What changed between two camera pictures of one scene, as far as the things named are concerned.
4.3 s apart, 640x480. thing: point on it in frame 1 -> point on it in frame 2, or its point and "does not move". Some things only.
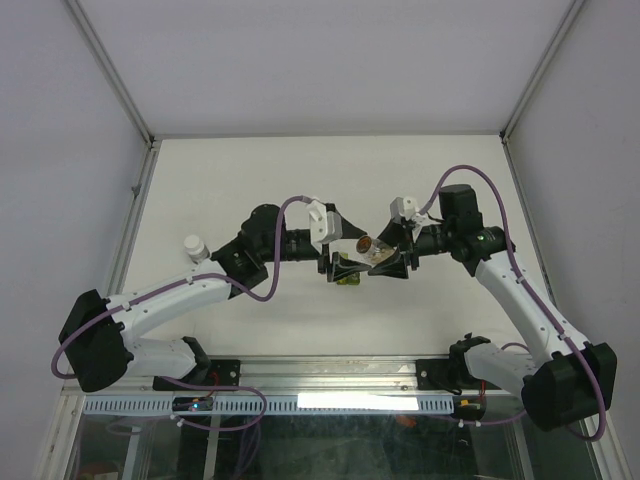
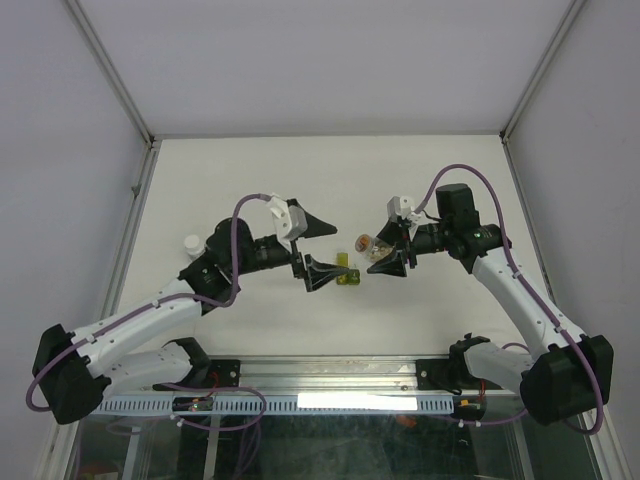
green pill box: (352, 279) does not move
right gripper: (402, 235) does not move
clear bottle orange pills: (376, 250) does not move
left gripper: (339, 267) -> (316, 274)
